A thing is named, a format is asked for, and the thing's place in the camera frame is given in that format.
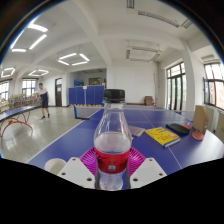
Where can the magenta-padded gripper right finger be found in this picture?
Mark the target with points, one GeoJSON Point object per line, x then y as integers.
{"type": "Point", "coordinates": [147, 171]}

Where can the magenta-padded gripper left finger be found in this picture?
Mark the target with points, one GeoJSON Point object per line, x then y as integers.
{"type": "Point", "coordinates": [77, 171]}

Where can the clear red-labelled water bottle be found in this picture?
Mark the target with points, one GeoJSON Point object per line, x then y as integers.
{"type": "Point", "coordinates": [112, 143]}

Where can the white mug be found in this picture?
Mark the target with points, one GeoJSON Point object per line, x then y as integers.
{"type": "Point", "coordinates": [55, 165]}

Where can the large yellow book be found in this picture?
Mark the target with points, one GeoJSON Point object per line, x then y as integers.
{"type": "Point", "coordinates": [162, 136]}

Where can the grey booklet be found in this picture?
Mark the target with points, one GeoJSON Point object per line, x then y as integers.
{"type": "Point", "coordinates": [137, 131]}

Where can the black paddle case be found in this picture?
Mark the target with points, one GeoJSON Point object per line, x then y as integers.
{"type": "Point", "coordinates": [177, 128]}

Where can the brown armchair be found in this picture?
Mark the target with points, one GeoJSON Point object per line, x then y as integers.
{"type": "Point", "coordinates": [149, 100]}

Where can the person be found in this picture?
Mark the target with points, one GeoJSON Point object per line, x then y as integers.
{"type": "Point", "coordinates": [43, 98]}

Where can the dark brown door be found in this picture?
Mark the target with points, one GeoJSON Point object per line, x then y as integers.
{"type": "Point", "coordinates": [58, 92]}

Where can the white cabinet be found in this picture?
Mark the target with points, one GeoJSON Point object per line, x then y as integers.
{"type": "Point", "coordinates": [220, 128]}
{"type": "Point", "coordinates": [210, 118]}

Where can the red-legged table tennis table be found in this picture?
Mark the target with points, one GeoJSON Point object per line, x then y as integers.
{"type": "Point", "coordinates": [15, 115]}

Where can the ceiling strip lights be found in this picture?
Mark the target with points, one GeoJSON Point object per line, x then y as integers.
{"type": "Point", "coordinates": [71, 59]}

